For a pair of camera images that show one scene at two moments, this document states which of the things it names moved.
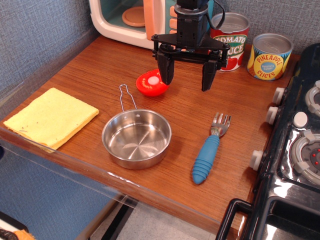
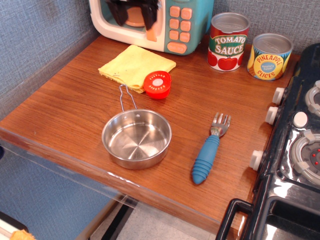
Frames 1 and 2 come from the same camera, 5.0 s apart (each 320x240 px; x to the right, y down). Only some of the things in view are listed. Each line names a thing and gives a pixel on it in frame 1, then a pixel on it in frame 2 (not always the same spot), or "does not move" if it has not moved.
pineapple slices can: (269, 56) does not move
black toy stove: (285, 200) does not move
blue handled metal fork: (209, 148) does not move
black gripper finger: (166, 66) → (119, 9)
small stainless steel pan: (136, 139) does not move
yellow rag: (51, 119) → (130, 65)
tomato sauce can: (234, 33) does not move
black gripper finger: (209, 70) → (150, 8)
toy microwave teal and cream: (134, 22) does not move
